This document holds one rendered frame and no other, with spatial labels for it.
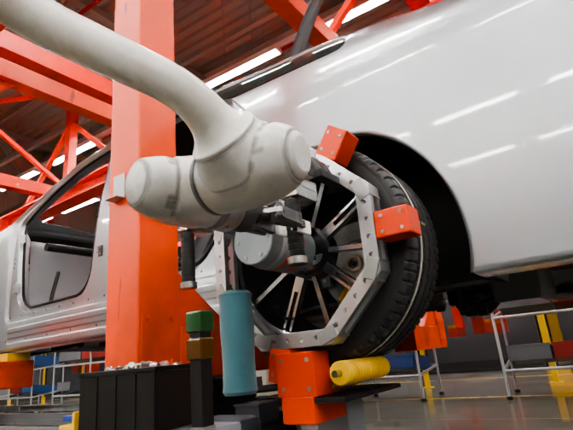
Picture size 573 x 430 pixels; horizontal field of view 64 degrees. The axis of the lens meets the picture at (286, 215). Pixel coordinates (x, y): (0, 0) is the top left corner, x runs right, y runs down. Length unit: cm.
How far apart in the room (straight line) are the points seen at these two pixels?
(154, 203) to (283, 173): 21
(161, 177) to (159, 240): 84
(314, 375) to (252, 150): 73
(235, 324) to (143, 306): 34
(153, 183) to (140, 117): 95
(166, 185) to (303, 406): 73
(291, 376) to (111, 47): 89
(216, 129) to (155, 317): 93
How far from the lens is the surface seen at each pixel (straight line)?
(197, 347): 89
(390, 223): 112
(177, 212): 70
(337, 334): 116
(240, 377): 120
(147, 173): 69
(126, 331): 146
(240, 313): 121
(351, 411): 137
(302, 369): 121
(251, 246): 115
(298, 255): 97
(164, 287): 150
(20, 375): 339
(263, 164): 60
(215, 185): 64
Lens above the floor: 56
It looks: 17 degrees up
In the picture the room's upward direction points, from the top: 5 degrees counter-clockwise
